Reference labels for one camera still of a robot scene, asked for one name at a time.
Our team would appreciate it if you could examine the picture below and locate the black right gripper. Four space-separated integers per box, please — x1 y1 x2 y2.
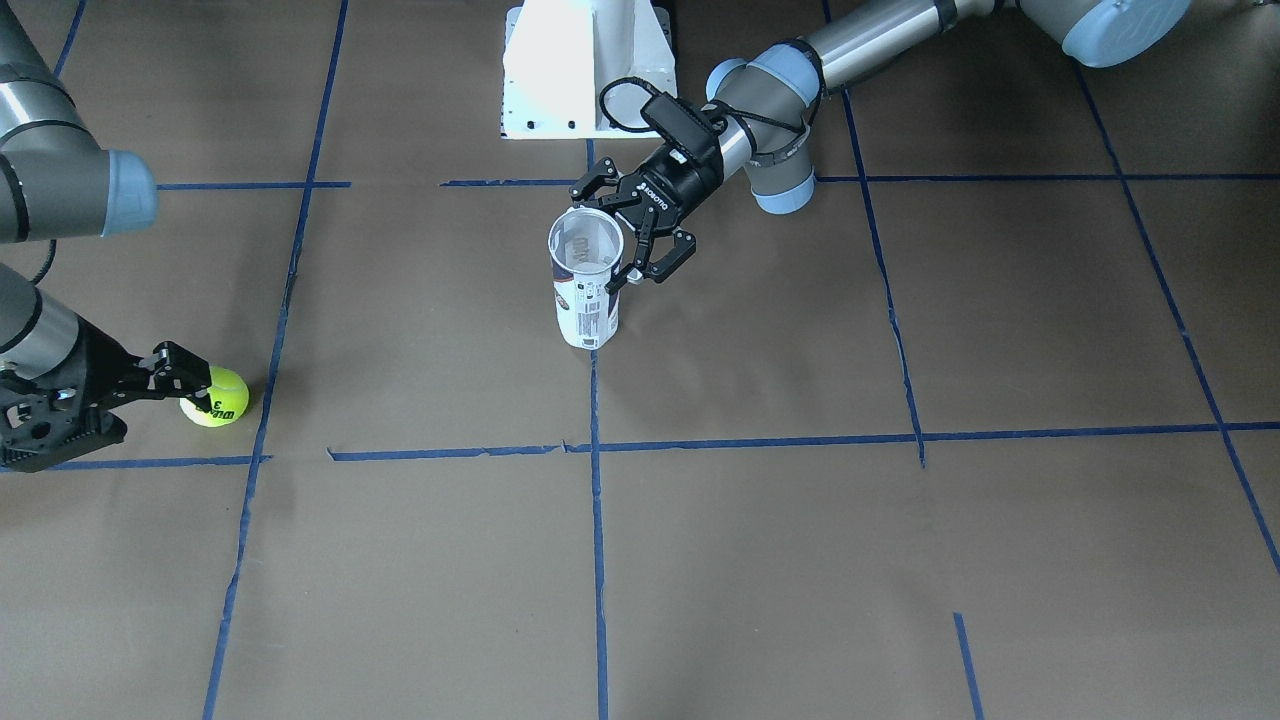
1 320 212 473

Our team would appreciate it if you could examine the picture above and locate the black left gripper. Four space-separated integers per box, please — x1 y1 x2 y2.
570 140 724 293

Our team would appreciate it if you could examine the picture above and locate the clear plastic tennis ball can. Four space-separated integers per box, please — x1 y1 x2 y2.
548 208 625 350

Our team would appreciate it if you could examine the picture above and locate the yellow Wilson tennis ball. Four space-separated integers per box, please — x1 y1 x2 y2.
179 365 250 428

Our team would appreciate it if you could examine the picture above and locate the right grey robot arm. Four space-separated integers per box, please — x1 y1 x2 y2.
1 3 212 473

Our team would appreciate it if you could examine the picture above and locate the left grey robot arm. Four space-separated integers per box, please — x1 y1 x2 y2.
570 1 1001 293

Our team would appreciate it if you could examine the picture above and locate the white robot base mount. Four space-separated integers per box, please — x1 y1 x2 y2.
500 1 678 140

